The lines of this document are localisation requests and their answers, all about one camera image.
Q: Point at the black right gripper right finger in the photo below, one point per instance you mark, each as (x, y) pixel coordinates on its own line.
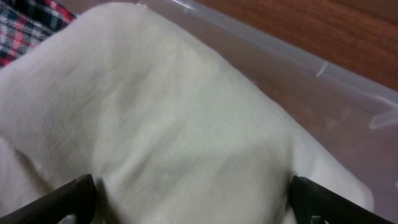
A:
(313, 203)

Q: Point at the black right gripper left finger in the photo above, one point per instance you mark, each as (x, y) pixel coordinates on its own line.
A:
(77, 198)

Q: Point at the cream cloth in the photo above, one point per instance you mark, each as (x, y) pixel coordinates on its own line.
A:
(171, 132)

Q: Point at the plaid flannel cloth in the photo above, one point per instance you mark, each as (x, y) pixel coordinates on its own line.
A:
(27, 23)

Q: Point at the clear plastic storage box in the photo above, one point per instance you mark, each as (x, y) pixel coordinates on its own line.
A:
(354, 118)

